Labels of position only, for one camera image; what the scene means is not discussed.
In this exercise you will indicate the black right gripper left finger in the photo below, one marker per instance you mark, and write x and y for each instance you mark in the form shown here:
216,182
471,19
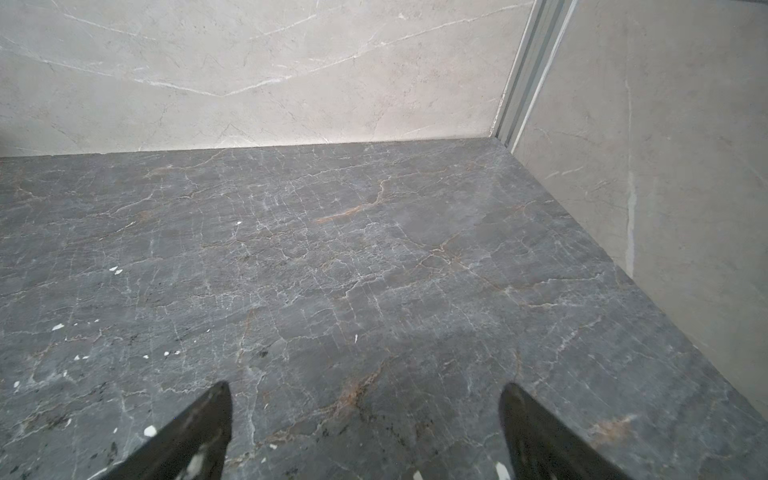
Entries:
192,446

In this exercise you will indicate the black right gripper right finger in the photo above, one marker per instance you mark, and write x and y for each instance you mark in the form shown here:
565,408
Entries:
542,447

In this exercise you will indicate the aluminium frame corner post right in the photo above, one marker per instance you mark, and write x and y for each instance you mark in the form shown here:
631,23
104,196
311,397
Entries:
542,36

